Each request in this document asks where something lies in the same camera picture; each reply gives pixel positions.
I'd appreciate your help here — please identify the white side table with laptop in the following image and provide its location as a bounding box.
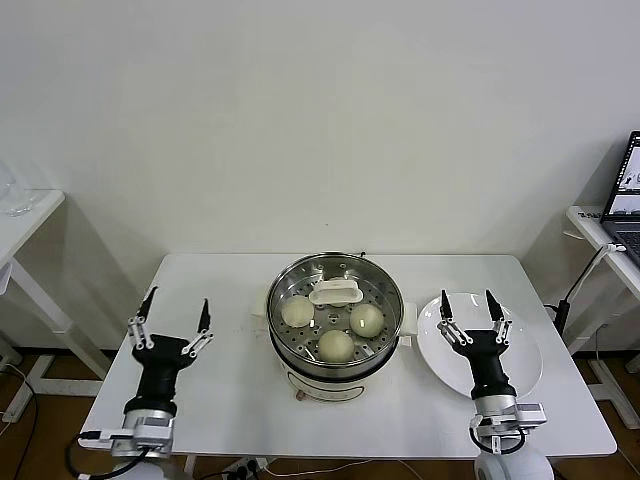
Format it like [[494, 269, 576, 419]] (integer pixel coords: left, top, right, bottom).
[[564, 203, 640, 431]]

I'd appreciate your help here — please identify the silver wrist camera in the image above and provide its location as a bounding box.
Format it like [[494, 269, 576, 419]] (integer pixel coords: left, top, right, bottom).
[[468, 402, 547, 454], [77, 417, 175, 459]]

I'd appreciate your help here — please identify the white power strip with plugs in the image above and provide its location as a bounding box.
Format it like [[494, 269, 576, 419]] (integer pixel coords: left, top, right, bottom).
[[222, 457, 271, 476]]

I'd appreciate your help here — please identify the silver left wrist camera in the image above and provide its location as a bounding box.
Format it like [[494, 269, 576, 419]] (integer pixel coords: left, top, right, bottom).
[[77, 417, 175, 459]]

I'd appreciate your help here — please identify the perforated steel steamer basket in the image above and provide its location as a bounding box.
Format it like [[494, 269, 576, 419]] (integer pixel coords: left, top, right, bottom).
[[264, 252, 404, 380]]

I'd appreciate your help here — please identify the round white plate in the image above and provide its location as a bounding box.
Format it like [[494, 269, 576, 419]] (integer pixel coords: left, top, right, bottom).
[[416, 291, 544, 400]]

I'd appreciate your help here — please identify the round glass pot lid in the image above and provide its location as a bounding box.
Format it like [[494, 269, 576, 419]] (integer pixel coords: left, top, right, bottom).
[[266, 252, 404, 359]]

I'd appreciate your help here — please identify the black power adapter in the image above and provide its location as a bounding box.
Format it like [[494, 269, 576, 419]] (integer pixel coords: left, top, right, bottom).
[[543, 298, 570, 335]]

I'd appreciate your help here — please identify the white electric cooker base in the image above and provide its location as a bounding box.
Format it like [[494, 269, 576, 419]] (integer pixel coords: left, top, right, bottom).
[[248, 291, 418, 404]]

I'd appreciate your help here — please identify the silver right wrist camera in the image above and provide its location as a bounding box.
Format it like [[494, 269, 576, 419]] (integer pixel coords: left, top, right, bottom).
[[468, 402, 547, 454]]

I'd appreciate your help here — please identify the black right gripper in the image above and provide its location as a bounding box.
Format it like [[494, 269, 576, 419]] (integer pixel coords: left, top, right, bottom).
[[436, 288, 514, 400]]

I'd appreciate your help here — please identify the white side table with jar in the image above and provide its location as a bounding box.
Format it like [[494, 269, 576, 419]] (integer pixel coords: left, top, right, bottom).
[[0, 189, 114, 396]]

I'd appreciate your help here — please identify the clear glass jar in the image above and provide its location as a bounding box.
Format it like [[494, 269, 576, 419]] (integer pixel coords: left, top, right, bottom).
[[0, 159, 37, 217]]

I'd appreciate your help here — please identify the white laptop charger cable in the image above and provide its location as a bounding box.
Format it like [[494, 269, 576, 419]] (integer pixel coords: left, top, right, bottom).
[[567, 241, 626, 304]]

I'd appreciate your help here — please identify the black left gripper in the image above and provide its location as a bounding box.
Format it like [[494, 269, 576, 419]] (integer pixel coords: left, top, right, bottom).
[[126, 285, 215, 400]]

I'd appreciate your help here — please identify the open grey laptop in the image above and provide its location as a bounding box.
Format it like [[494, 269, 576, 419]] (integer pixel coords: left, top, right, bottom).
[[602, 129, 640, 266]]

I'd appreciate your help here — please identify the long white floor power strip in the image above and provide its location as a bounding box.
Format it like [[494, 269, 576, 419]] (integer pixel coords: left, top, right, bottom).
[[0, 387, 32, 424]]

